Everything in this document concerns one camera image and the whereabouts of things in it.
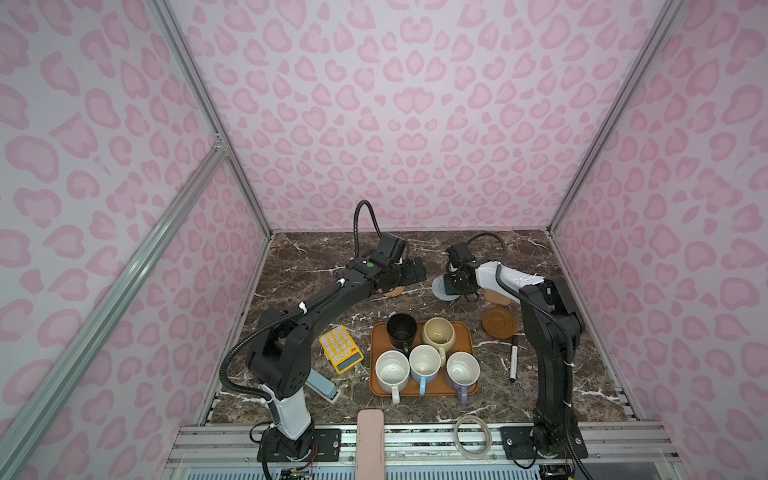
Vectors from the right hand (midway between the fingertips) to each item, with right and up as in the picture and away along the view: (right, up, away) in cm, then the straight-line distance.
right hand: (453, 285), depth 102 cm
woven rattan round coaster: (-19, -2, -1) cm, 20 cm away
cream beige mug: (-6, -13, -11) cm, 19 cm away
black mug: (-18, -11, -16) cm, 26 cm away
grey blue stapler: (-39, -24, -24) cm, 51 cm away
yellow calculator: (-36, -17, -14) cm, 42 cm away
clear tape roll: (0, -36, -26) cm, 44 cm away
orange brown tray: (-9, -24, -23) cm, 35 cm away
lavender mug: (-1, -22, -18) cm, 29 cm away
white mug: (-20, -22, -18) cm, 35 cm away
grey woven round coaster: (-5, -2, 0) cm, 5 cm away
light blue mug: (-12, -20, -17) cm, 29 cm away
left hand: (-13, +6, -16) cm, 22 cm away
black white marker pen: (+14, -20, -16) cm, 29 cm away
